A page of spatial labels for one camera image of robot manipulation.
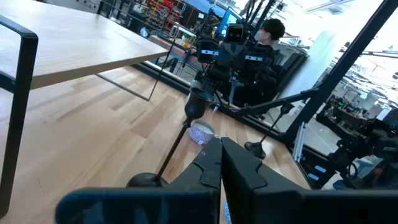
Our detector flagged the computer monitor blue screen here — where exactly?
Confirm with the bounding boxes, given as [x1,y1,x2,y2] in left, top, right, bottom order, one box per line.
[217,6,243,37]

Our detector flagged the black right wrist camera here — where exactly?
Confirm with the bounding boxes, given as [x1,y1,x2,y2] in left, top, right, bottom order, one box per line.
[224,24,245,44]

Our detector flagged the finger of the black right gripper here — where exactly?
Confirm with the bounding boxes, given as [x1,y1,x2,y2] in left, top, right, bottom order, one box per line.
[217,43,233,68]
[231,44,248,70]

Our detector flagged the storage rack red bins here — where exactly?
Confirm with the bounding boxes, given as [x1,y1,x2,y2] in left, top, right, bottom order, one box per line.
[145,0,185,32]

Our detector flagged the wooden shelf riser black legs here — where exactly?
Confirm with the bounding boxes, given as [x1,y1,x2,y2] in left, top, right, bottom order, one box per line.
[0,0,177,218]

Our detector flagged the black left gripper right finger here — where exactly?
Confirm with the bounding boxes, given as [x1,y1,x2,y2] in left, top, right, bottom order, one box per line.
[220,136,398,224]

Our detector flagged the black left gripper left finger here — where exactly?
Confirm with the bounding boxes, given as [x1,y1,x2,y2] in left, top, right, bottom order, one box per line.
[55,136,223,224]

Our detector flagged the person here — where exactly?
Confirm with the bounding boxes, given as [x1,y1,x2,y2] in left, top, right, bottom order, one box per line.
[253,17,287,63]

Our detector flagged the black metal candlestick holder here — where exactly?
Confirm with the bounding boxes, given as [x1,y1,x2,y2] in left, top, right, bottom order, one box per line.
[126,86,216,189]
[244,101,295,160]

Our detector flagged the black aluminium table frame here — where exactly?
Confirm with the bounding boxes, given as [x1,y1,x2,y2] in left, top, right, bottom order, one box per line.
[132,0,398,191]

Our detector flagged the background black robot equipment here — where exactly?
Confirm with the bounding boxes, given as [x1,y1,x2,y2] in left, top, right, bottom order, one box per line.
[315,95,398,191]

